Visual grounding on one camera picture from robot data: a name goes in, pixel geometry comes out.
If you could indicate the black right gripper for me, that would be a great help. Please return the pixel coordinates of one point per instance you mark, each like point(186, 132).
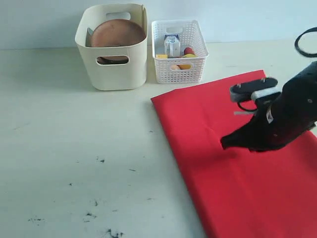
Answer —
point(284, 121)

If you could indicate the red table cloth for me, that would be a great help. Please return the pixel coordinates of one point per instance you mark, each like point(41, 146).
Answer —
point(237, 193)

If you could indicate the yellow lemon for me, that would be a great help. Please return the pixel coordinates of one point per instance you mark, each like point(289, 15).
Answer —
point(186, 66)

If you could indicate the brown egg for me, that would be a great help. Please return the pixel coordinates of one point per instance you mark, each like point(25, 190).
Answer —
point(175, 67)

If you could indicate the red sausage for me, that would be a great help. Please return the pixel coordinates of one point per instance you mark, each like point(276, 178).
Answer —
point(188, 50)

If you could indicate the yellow cheese wedge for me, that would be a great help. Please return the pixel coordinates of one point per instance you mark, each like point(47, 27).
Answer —
point(161, 56)

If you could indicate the blue white milk carton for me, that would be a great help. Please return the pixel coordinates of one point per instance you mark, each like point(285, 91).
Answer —
point(172, 45)

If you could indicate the wooden chopstick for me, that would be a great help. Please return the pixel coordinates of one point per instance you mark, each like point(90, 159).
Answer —
point(143, 18)

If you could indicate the brown wooden plate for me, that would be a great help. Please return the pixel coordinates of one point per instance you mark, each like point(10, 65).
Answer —
point(117, 33)

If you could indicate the dark wooden spoon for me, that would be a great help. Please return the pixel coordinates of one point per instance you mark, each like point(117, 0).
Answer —
point(107, 61)

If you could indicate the steel table knife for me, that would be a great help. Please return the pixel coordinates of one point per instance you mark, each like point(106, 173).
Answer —
point(88, 37)

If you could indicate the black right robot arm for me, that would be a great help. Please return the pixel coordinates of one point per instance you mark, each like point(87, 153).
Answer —
point(302, 84)

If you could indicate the small white perforated basket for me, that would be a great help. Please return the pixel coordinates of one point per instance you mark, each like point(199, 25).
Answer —
point(190, 36)

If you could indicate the large cream plastic bin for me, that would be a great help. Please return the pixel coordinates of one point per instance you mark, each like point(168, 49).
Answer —
point(119, 76)

